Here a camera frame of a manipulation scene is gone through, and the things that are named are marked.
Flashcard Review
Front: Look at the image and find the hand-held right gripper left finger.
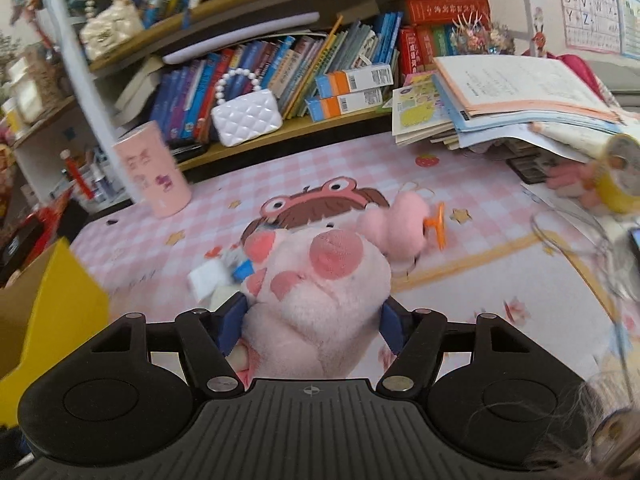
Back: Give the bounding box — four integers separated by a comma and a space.
90, 292, 249, 393

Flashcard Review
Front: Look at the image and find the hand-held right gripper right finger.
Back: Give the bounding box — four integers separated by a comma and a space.
376, 294, 533, 394

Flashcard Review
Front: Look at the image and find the pink plush toy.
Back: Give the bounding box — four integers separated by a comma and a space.
227, 226, 393, 383

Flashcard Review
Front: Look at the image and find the white and blue small packet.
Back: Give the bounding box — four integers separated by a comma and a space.
187, 247, 258, 306

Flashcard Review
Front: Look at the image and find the pink plush with orange clip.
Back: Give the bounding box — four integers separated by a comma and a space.
360, 182, 447, 267

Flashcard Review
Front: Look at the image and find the pink checkered desk mat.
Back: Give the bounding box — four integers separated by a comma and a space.
70, 132, 640, 386

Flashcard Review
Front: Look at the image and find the pink cup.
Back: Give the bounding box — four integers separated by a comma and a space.
111, 121, 193, 219

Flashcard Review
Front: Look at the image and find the yellow cardboard box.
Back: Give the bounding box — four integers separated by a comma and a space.
0, 237, 111, 428

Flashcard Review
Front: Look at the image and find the red marker pen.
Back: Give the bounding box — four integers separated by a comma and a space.
60, 149, 96, 201

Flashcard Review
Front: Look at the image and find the orange and blue box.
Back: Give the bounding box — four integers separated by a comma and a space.
305, 87, 385, 122
315, 63, 395, 99

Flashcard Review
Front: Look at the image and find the row of standing books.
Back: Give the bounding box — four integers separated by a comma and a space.
114, 10, 404, 142

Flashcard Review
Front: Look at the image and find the stack of papers and booklets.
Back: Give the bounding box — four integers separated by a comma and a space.
391, 55, 640, 161

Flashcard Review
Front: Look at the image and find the wooden bookshelf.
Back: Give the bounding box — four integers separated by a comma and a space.
10, 0, 521, 171

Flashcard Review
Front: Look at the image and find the yellow tape roll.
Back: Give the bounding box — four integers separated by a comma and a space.
594, 134, 640, 215

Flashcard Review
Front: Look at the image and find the red boxed book set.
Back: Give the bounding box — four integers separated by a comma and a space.
397, 0, 493, 75

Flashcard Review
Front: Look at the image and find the decorative crown ornament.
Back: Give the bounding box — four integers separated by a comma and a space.
447, 10, 516, 57

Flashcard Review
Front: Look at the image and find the white quilted pearl-handle purse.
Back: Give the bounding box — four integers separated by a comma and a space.
211, 68, 284, 148

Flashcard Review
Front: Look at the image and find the cream quilted pearl-handle purse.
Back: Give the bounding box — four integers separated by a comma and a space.
79, 0, 146, 62

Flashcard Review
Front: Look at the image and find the alphabet wall poster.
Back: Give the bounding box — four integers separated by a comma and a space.
552, 0, 640, 61

